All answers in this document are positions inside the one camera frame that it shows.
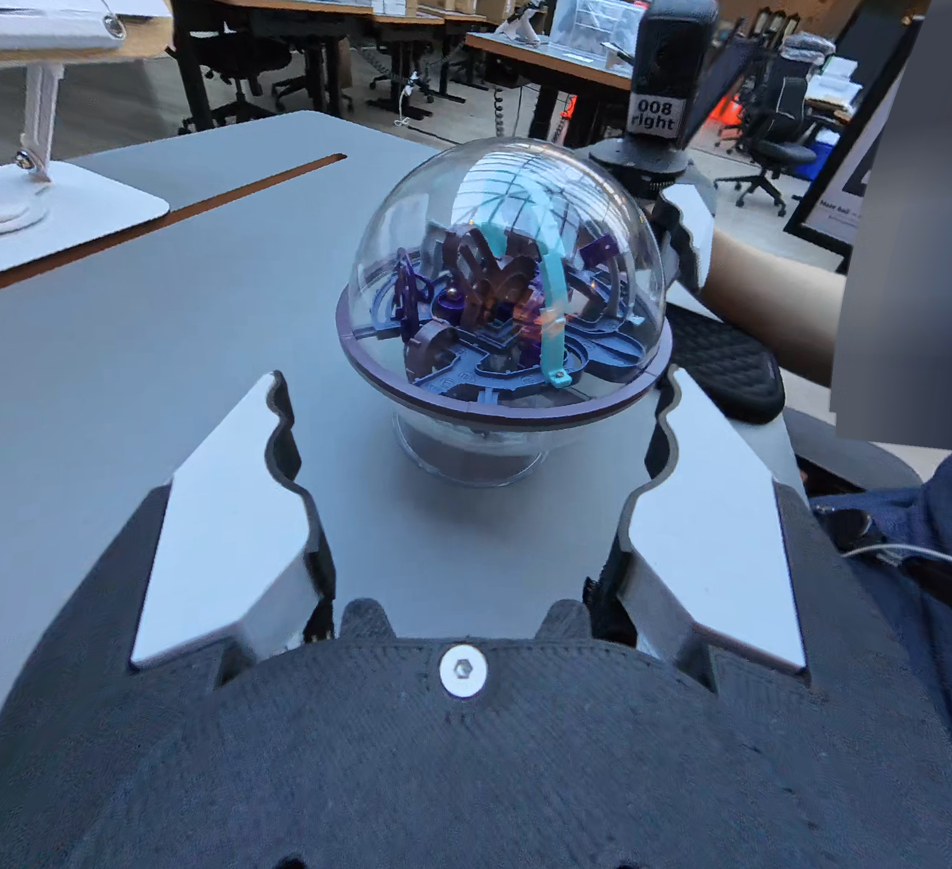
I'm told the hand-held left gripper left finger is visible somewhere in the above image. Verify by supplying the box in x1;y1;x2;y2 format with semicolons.
130;371;337;669

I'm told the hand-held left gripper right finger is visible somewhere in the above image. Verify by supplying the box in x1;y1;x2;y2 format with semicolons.
616;365;809;674

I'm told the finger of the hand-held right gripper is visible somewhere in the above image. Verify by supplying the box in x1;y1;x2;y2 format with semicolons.
651;181;720;293

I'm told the clear plastic maze ball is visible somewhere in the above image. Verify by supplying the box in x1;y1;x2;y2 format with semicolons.
335;136;674;455

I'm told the clear plastic ball stand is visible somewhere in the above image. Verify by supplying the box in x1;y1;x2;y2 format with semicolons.
393;411;549;488

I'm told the person's right forearm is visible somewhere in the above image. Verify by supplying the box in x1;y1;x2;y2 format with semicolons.
703;224;850;388

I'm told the clear plastic storage bin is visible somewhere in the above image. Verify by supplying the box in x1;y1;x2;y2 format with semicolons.
553;0;646;61

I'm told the black office chair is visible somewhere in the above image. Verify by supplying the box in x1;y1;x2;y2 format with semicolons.
715;53;821;217

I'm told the blue bin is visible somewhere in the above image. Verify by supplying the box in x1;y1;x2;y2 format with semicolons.
790;131;843;183

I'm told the black chair armrest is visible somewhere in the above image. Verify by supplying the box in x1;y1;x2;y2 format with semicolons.
664;319;787;425

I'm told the black framed poster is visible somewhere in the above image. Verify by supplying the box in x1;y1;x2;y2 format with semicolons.
783;62;923;269

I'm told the person's blue trouser leg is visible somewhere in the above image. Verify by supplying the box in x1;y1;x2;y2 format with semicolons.
805;453;952;669

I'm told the white base board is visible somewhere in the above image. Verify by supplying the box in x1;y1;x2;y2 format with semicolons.
0;160;172;275

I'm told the white stand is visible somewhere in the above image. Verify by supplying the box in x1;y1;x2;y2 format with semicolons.
0;60;66;236

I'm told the white cable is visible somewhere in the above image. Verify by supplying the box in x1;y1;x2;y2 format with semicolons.
839;543;952;564

